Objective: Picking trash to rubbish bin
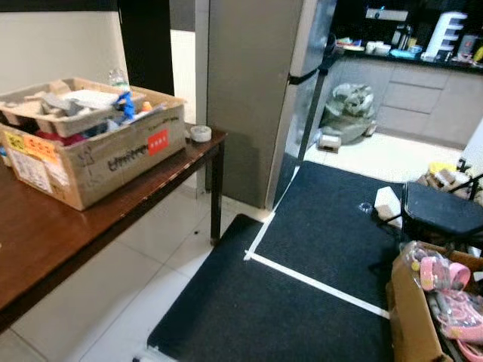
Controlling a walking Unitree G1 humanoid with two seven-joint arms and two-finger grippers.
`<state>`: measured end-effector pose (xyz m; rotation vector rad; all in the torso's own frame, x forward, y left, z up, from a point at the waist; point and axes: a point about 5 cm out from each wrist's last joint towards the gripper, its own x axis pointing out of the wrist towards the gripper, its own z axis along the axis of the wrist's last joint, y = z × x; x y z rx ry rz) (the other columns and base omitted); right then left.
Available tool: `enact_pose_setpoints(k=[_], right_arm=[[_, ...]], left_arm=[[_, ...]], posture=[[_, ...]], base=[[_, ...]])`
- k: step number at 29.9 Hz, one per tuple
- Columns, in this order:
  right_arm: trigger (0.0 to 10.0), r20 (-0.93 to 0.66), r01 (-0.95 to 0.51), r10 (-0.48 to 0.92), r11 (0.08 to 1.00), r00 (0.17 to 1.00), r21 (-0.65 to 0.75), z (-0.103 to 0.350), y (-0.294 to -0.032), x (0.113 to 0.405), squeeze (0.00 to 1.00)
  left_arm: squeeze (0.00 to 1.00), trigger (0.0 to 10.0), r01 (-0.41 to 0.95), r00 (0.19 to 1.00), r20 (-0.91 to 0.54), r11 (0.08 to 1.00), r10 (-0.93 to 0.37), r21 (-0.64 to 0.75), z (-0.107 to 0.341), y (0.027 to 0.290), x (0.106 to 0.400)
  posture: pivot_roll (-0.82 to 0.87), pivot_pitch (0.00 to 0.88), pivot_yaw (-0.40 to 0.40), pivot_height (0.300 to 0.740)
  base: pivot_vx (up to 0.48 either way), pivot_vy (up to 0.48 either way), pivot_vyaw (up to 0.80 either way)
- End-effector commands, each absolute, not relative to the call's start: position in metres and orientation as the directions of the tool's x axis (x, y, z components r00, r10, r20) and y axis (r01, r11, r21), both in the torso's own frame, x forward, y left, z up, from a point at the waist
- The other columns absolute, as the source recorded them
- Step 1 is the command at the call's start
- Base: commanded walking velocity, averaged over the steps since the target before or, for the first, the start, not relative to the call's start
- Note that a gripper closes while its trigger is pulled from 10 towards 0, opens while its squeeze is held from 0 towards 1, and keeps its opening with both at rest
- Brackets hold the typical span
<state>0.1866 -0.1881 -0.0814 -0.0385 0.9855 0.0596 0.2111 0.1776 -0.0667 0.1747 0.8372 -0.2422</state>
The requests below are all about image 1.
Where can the clear plastic cup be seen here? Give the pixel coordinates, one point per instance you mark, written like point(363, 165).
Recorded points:
point(365, 207)

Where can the large printed cardboard box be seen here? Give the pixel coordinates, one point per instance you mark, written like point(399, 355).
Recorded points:
point(113, 162)

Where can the yellow plastic item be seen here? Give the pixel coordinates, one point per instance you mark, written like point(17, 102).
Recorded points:
point(440, 167)

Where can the maroon cloth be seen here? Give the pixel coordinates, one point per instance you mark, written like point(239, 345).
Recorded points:
point(56, 138)

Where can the grey fridge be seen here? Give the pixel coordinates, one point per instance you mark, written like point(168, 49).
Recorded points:
point(249, 90)

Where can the white block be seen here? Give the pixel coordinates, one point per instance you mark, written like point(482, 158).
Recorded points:
point(386, 202)

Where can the black pillar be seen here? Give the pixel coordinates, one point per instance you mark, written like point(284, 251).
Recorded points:
point(147, 45)

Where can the black floor mat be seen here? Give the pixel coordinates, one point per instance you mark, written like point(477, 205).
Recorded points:
point(249, 317)

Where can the white tape roll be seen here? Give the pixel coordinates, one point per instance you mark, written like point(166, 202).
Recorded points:
point(193, 136)

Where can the camouflage bag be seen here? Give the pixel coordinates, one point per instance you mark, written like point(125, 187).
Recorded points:
point(349, 109)

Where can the open cardboard box with toys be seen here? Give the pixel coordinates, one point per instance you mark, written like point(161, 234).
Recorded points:
point(407, 317)

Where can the grey pulp packing tray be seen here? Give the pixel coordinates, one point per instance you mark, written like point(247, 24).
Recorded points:
point(30, 113)

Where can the brown wooden table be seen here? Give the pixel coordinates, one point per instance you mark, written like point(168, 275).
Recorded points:
point(68, 234)

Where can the pink plastic toy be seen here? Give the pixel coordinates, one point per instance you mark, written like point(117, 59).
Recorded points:
point(438, 273)

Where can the white tiered rack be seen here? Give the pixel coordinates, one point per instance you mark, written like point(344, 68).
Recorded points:
point(445, 38)

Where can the small white box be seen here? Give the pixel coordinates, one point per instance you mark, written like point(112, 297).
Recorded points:
point(328, 142)

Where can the clear plastic water bottle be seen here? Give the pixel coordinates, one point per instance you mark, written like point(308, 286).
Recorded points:
point(117, 78)

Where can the white flat sheet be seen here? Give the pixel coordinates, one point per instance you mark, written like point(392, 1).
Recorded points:
point(90, 99)

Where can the small orange snack wrapper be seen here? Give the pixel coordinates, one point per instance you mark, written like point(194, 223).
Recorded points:
point(146, 106)

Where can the blue plastic toy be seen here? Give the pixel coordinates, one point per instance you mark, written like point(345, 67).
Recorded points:
point(127, 105)

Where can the grey kitchen cabinets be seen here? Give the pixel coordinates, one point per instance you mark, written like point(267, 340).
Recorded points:
point(423, 98)

